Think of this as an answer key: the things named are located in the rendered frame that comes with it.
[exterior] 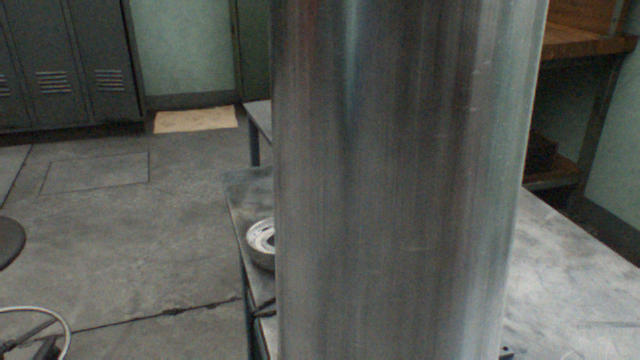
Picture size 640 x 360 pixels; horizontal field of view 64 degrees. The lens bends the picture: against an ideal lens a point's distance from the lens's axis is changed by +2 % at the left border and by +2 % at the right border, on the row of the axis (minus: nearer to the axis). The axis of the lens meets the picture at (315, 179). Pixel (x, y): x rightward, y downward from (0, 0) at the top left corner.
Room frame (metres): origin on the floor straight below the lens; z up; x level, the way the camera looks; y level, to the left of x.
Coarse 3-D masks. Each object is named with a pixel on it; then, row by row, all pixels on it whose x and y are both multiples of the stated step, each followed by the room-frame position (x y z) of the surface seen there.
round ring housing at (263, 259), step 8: (256, 224) 0.72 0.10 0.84; (264, 224) 0.73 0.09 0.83; (272, 224) 0.73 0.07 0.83; (248, 232) 0.69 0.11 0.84; (256, 232) 0.71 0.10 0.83; (272, 232) 0.71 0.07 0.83; (248, 240) 0.67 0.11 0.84; (264, 240) 0.69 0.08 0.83; (272, 240) 0.70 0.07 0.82; (248, 248) 0.66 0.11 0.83; (256, 248) 0.65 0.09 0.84; (272, 248) 0.66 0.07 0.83; (256, 256) 0.65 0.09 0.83; (264, 256) 0.64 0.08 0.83; (272, 256) 0.64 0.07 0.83; (256, 264) 0.66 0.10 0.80; (264, 264) 0.64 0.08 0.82; (272, 264) 0.64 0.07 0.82
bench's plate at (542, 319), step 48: (240, 192) 0.90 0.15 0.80; (528, 192) 0.90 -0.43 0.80; (240, 240) 0.73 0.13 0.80; (528, 240) 0.73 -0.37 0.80; (576, 240) 0.73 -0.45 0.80; (528, 288) 0.60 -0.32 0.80; (624, 288) 0.61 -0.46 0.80; (528, 336) 0.51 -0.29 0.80; (576, 336) 0.51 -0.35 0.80; (624, 336) 0.51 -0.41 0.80
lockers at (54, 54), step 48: (0, 0) 2.95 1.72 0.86; (48, 0) 3.01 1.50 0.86; (96, 0) 3.04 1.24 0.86; (0, 48) 2.93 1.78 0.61; (48, 48) 3.00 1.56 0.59; (96, 48) 3.04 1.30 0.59; (0, 96) 2.91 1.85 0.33; (48, 96) 2.98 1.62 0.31; (96, 96) 3.04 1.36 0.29; (144, 96) 3.41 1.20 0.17; (0, 144) 2.92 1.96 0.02
